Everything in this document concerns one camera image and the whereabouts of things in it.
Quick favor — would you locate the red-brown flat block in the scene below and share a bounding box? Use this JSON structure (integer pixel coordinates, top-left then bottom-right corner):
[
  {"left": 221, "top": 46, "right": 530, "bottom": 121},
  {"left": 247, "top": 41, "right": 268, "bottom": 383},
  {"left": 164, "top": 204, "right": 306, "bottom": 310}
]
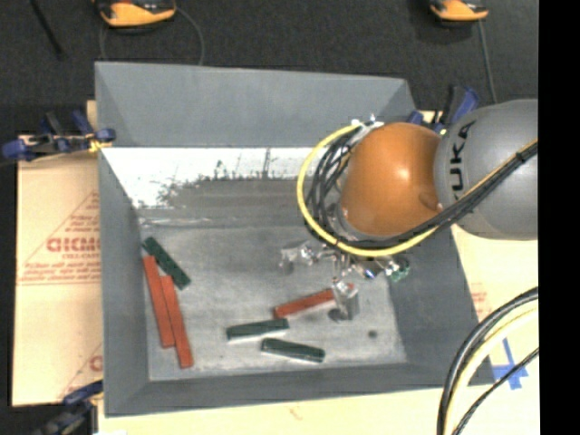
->
[
  {"left": 273, "top": 287, "right": 337, "bottom": 320},
  {"left": 142, "top": 255, "right": 177, "bottom": 349},
  {"left": 160, "top": 275, "right": 195, "bottom": 370}
]

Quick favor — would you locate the brown cardboard board red print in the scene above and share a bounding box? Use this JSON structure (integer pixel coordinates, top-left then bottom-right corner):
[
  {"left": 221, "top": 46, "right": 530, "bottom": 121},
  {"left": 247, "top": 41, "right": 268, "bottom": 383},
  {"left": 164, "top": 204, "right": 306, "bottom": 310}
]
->
[{"left": 11, "top": 100, "right": 106, "bottom": 408}]

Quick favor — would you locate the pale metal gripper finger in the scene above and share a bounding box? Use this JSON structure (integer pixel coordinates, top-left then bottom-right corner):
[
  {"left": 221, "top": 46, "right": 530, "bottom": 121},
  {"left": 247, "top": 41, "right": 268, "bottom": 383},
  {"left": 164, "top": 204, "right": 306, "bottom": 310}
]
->
[
  {"left": 331, "top": 279, "right": 362, "bottom": 322},
  {"left": 279, "top": 241, "right": 319, "bottom": 274}
]

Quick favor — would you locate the grey metal bin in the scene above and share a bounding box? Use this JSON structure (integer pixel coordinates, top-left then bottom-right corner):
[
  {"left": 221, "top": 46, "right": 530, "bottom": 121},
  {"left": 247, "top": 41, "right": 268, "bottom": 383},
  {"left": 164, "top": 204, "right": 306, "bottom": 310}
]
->
[{"left": 93, "top": 61, "right": 493, "bottom": 416}]

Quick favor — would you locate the dark green flat block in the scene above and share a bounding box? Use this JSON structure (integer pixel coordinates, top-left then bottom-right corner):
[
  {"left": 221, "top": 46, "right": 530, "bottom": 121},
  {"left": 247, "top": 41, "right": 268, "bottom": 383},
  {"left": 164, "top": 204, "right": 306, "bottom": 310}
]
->
[
  {"left": 226, "top": 318, "right": 290, "bottom": 342},
  {"left": 141, "top": 237, "right": 192, "bottom": 291},
  {"left": 260, "top": 337, "right": 326, "bottom": 364}
]

